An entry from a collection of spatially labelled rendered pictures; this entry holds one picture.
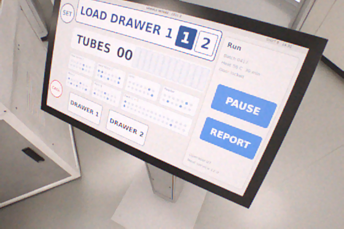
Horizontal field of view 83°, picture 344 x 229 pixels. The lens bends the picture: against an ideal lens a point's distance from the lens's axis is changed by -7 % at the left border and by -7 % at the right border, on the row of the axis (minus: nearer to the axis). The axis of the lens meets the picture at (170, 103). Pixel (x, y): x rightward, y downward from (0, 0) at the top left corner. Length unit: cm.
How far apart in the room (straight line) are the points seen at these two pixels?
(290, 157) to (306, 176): 16
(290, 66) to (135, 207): 119
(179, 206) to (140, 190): 25
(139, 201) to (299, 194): 102
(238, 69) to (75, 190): 135
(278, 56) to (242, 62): 5
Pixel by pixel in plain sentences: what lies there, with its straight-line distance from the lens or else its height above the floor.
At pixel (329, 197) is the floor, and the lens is 173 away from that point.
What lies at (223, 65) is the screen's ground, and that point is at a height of 114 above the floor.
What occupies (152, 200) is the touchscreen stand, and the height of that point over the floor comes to 4.
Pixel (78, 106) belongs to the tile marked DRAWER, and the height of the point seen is 100.
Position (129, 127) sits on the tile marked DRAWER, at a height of 101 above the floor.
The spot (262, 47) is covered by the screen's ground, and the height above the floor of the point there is 117.
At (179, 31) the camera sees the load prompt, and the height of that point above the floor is 116.
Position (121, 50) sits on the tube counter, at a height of 111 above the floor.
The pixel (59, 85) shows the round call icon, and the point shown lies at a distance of 53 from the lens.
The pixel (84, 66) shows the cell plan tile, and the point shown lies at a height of 107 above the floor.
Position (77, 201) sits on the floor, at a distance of 151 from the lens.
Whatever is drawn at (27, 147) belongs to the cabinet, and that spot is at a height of 54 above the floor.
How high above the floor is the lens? 137
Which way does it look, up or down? 53 degrees down
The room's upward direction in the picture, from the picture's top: straight up
